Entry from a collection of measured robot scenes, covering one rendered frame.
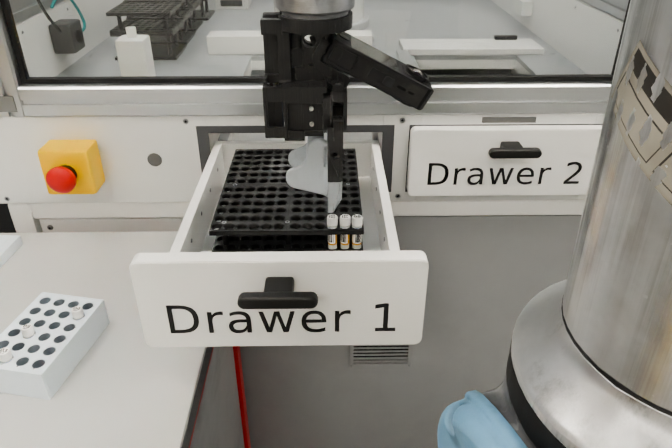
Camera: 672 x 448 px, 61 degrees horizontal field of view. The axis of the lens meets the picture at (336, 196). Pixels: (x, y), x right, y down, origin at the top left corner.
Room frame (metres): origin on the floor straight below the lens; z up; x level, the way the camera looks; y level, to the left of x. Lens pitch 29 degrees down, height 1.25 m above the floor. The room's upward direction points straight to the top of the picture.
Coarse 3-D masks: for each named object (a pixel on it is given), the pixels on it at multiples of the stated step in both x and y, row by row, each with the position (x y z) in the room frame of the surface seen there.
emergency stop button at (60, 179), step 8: (56, 168) 0.71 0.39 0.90; (64, 168) 0.72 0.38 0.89; (48, 176) 0.71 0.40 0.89; (56, 176) 0.71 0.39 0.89; (64, 176) 0.71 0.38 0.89; (72, 176) 0.71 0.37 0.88; (48, 184) 0.71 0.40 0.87; (56, 184) 0.71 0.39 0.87; (64, 184) 0.71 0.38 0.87; (72, 184) 0.71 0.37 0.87; (64, 192) 0.71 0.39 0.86
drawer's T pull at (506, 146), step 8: (504, 144) 0.76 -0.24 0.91; (512, 144) 0.76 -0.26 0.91; (520, 144) 0.76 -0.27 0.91; (488, 152) 0.75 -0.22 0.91; (496, 152) 0.74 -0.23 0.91; (504, 152) 0.74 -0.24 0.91; (512, 152) 0.74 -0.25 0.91; (520, 152) 0.74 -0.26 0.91; (528, 152) 0.74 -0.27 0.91; (536, 152) 0.74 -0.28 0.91
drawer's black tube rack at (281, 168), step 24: (240, 168) 0.71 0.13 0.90; (264, 168) 0.71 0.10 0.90; (288, 168) 0.71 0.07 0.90; (240, 192) 0.64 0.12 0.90; (264, 192) 0.64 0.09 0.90; (288, 192) 0.64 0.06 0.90; (312, 192) 0.64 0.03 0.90; (216, 216) 0.58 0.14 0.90; (240, 216) 0.58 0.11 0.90; (264, 216) 0.58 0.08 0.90; (288, 216) 0.58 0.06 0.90; (312, 216) 0.58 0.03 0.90; (216, 240) 0.57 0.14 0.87; (240, 240) 0.57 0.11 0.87; (264, 240) 0.57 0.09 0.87; (288, 240) 0.56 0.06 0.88; (312, 240) 0.57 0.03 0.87
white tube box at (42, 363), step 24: (24, 312) 0.53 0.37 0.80; (48, 312) 0.53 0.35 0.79; (96, 312) 0.53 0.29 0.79; (0, 336) 0.49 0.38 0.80; (48, 336) 0.49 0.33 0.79; (72, 336) 0.49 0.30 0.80; (96, 336) 0.52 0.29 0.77; (24, 360) 0.45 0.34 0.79; (48, 360) 0.45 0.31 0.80; (72, 360) 0.47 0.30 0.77; (0, 384) 0.44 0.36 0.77; (24, 384) 0.43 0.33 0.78; (48, 384) 0.43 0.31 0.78
